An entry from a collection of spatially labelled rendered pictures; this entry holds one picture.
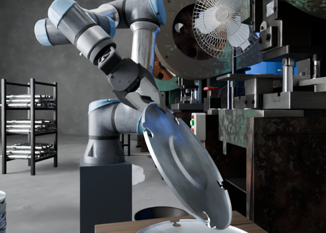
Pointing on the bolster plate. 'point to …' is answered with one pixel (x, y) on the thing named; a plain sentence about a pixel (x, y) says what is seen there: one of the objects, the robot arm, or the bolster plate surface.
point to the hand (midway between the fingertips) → (158, 111)
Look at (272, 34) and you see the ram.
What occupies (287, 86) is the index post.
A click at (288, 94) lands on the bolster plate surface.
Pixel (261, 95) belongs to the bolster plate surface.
